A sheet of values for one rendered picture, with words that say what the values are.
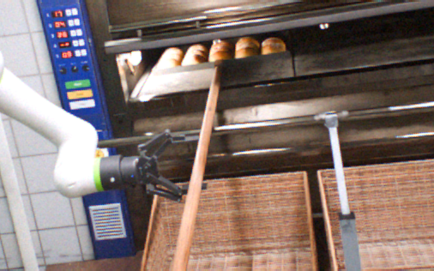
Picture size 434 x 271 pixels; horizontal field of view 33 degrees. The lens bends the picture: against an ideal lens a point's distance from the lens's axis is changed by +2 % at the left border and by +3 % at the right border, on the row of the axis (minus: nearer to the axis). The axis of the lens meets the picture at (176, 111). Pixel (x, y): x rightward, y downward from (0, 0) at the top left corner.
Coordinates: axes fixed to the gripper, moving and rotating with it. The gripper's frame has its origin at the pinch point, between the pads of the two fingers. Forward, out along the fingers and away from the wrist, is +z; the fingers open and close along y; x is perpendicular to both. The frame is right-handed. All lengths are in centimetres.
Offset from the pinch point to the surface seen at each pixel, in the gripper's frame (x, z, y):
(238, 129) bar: -30.1, 9.4, 2.6
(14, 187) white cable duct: -67, -81, 28
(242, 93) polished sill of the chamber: -68, 9, 3
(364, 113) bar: -30, 46, 2
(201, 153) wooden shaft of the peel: -3.1, 0.8, -1.5
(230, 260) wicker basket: -54, -3, 60
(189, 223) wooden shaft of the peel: 36.2, 1.0, -0.9
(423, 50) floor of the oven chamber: -84, 72, 1
